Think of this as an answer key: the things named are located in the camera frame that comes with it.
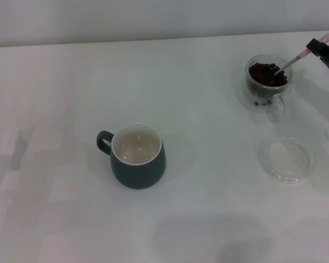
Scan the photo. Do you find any dark teal ceramic mug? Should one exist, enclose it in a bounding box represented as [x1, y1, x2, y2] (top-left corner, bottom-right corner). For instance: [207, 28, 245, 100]
[95, 123, 167, 190]

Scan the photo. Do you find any pink handled metal spoon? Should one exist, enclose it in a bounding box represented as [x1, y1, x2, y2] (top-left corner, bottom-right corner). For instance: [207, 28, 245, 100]
[273, 32, 329, 76]

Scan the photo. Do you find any heap of coffee beans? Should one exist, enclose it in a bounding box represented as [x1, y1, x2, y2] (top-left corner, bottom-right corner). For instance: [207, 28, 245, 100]
[248, 62, 288, 86]

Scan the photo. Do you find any clear glass saucer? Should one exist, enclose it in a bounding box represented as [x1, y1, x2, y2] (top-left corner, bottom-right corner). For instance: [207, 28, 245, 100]
[236, 78, 289, 113]

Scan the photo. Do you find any small round glass dish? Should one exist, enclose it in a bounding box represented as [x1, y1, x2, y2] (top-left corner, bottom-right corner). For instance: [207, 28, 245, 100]
[256, 136, 314, 184]

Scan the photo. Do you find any clear glass cup with handle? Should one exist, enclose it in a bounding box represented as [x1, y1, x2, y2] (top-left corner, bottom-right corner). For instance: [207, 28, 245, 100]
[245, 54, 293, 123]

